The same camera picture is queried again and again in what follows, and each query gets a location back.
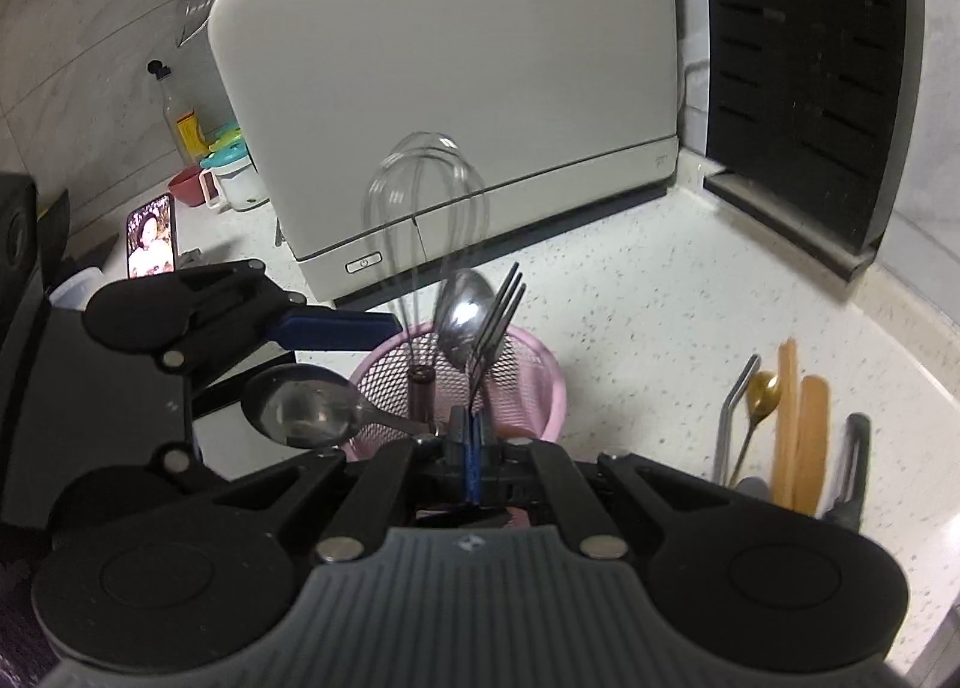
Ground black box appliance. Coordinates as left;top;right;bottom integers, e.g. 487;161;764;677
0;172;72;303

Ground pink plastic cup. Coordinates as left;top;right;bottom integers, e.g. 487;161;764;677
168;167;224;211

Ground dark green handled peeler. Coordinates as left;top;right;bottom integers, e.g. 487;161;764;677
823;413;872;533

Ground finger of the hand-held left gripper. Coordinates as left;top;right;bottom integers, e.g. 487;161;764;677
146;442;331;490
157;259;399;370

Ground black knife block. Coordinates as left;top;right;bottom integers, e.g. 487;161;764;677
701;0;925;283

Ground spoon with wooden handle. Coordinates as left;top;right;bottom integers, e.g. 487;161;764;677
240;364;443;450

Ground black cooktop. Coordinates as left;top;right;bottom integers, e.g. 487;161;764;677
0;298;196;531

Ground white bowl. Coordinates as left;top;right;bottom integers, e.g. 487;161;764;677
49;266;104;312

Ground small wooden spatula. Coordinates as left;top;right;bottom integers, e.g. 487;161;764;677
796;374;830;513

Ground steel spoon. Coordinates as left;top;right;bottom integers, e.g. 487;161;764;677
433;268;497;389

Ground white condiment jar teal lid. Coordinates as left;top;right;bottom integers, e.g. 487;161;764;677
201;124;269;212

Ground smartphone with lit screen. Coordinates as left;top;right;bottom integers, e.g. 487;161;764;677
126;193;179;282

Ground purple fuzzy clothing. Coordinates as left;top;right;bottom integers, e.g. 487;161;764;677
0;545;57;688

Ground wire whisk wooden handle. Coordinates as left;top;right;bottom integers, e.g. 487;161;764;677
362;131;491;428

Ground gold spoon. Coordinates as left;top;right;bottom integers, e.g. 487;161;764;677
726;371;782;488

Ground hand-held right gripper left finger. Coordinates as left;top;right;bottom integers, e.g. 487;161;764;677
199;407;474;561

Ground steel fork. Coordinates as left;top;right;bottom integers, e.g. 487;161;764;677
465;263;524;413

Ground clear bottle yellow label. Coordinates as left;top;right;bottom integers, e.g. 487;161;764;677
148;60;207;168

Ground white countertop sterilizer appliance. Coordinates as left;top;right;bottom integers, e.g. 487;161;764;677
208;0;683;303

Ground steel tongs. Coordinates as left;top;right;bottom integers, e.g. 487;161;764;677
712;354;762;486

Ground pink mesh utensil cup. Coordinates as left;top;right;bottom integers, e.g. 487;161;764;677
346;324;567;464

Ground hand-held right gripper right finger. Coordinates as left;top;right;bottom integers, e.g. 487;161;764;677
474;412;751;561

